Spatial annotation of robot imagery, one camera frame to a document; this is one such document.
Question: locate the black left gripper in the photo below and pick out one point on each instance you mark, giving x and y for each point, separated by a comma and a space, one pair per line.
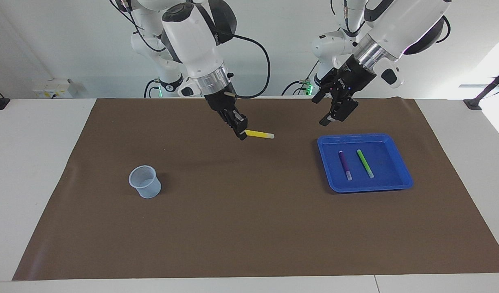
351, 79

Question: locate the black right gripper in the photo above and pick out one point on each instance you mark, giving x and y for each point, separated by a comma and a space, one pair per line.
221, 101

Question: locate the yellow marker pen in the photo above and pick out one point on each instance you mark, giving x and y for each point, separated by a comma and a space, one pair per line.
257, 134

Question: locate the purple marker pen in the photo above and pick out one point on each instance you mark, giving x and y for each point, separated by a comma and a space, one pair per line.
344, 165

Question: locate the green marker pen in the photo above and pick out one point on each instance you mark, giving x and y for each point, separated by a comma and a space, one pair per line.
365, 163

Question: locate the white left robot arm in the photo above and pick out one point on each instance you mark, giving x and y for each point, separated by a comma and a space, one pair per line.
400, 24

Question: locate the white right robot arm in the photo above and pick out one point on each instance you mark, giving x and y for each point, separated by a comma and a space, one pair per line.
192, 40

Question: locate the blue plastic tray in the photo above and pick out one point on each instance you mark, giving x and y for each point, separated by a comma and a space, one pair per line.
367, 143

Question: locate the brown table mat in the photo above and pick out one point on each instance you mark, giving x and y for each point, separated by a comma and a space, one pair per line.
249, 224

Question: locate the translucent plastic cup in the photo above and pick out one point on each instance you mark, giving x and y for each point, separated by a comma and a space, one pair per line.
149, 192

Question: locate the white power strip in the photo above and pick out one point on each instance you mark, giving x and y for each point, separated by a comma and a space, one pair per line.
54, 87

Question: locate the black stand bracket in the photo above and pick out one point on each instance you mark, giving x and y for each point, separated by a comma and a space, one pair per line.
473, 103

